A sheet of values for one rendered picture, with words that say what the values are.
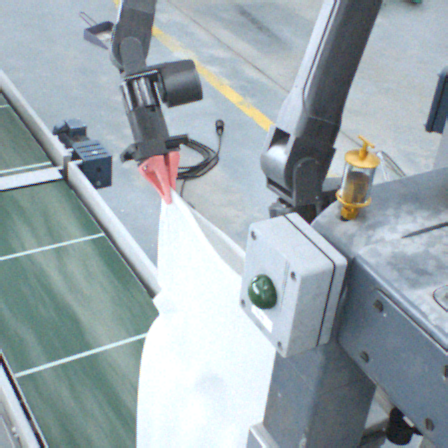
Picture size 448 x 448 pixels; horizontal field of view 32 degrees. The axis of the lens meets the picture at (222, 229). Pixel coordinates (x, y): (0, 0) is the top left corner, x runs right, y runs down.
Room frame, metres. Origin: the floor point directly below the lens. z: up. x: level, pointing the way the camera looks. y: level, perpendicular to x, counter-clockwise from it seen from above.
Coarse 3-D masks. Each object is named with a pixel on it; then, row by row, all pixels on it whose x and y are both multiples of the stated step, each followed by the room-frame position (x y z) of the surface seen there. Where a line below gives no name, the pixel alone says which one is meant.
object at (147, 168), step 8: (144, 160) 1.07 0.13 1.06; (152, 160) 1.05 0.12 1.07; (160, 160) 1.06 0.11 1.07; (144, 168) 1.08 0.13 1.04; (152, 168) 1.06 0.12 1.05; (160, 168) 1.05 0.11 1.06; (144, 176) 1.08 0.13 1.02; (152, 176) 1.08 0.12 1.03; (160, 176) 1.05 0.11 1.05; (152, 184) 1.07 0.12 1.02; (160, 184) 1.07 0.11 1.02; (168, 184) 1.05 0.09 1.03; (160, 192) 1.05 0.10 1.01; (168, 192) 1.04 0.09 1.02; (168, 200) 1.04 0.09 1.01
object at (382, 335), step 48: (384, 192) 0.59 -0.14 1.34; (432, 192) 0.60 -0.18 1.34; (336, 240) 0.54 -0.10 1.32; (384, 240) 0.52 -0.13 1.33; (432, 240) 0.53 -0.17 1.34; (384, 288) 0.47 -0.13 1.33; (432, 288) 0.46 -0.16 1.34; (336, 336) 0.50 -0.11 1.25; (384, 336) 0.46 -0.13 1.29; (432, 336) 0.43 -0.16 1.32; (288, 384) 0.53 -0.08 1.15; (336, 384) 0.51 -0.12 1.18; (384, 384) 0.44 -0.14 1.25; (432, 384) 0.41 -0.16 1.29; (288, 432) 0.52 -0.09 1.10; (336, 432) 0.52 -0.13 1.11; (432, 432) 0.40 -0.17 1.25
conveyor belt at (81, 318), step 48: (0, 192) 1.94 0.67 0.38; (48, 192) 1.96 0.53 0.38; (0, 240) 1.70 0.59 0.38; (48, 240) 1.73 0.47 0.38; (96, 240) 1.75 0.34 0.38; (0, 288) 1.50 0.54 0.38; (48, 288) 1.53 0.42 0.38; (96, 288) 1.55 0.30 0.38; (0, 336) 1.34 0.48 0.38; (48, 336) 1.35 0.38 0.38; (96, 336) 1.37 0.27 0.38; (144, 336) 1.39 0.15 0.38; (48, 384) 1.20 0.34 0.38; (96, 384) 1.22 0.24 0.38; (48, 432) 1.07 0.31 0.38; (96, 432) 1.09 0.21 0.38
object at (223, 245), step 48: (192, 240) 0.96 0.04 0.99; (192, 288) 0.95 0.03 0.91; (240, 288) 0.84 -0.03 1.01; (192, 336) 0.93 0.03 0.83; (240, 336) 0.83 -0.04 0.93; (144, 384) 0.95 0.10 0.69; (192, 384) 0.84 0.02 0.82; (240, 384) 0.81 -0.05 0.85; (144, 432) 0.92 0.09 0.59; (192, 432) 0.78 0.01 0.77; (240, 432) 0.75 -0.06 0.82
